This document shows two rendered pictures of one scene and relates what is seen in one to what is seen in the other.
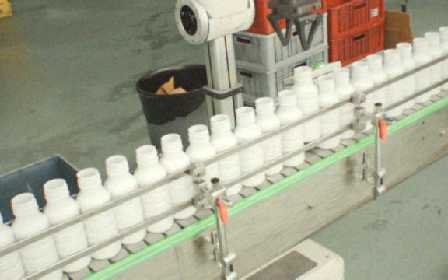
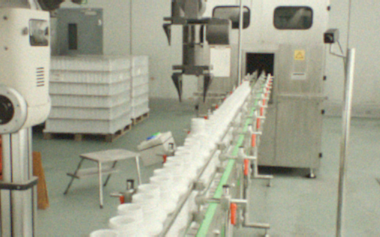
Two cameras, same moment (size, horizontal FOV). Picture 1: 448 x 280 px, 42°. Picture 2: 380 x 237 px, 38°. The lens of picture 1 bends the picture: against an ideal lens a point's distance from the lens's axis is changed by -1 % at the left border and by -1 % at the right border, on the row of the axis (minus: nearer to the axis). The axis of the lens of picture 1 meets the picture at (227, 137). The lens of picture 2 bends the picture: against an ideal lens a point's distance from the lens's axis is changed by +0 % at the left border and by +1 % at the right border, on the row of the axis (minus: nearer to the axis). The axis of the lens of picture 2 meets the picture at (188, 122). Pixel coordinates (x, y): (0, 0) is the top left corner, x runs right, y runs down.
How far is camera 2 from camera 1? 93 cm
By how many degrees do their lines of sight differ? 47
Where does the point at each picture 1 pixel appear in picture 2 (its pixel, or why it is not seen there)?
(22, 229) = (152, 227)
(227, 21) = (37, 111)
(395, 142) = not seen: hidden behind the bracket
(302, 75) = (201, 123)
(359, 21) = not seen: outside the picture
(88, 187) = (167, 190)
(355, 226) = not seen: outside the picture
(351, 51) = not seen: outside the picture
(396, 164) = not seen: hidden behind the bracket
